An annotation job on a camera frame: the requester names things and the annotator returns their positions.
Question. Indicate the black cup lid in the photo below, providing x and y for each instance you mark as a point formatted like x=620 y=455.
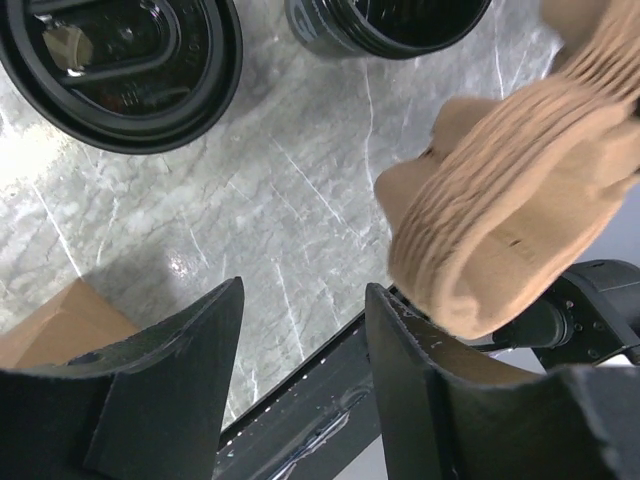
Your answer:
x=130 y=77

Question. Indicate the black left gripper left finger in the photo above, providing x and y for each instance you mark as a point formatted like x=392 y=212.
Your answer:
x=148 y=407

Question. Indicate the brown pulp cup carrier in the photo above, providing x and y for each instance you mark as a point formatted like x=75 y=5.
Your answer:
x=511 y=192

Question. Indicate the brown paper bag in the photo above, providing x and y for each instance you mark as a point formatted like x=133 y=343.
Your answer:
x=75 y=321

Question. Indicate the black base frame rail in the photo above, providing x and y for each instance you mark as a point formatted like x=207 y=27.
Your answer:
x=314 y=423

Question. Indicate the black takeout cup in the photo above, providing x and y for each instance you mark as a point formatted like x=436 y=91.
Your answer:
x=387 y=29

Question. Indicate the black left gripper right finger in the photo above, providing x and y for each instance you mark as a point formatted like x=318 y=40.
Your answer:
x=448 y=411

